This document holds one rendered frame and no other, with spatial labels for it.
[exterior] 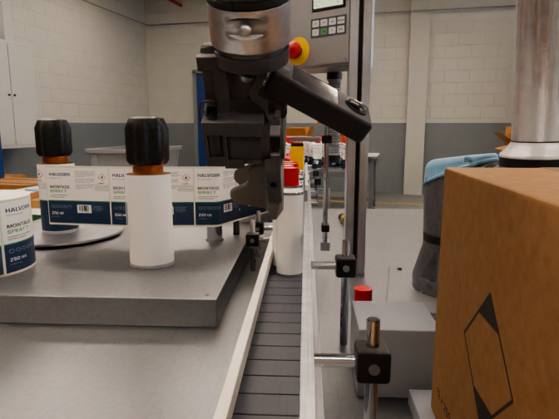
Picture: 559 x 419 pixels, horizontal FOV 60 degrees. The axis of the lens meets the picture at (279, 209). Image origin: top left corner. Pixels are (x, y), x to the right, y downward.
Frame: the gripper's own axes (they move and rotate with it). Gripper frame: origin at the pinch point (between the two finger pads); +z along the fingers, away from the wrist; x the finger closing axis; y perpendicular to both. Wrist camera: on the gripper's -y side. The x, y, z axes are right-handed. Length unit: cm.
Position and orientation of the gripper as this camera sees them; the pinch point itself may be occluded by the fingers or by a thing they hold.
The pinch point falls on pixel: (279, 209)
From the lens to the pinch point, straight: 58.7
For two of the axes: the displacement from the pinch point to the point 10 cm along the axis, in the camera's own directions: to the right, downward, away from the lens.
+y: -10.0, -0.1, 0.5
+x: -0.5, 6.4, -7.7
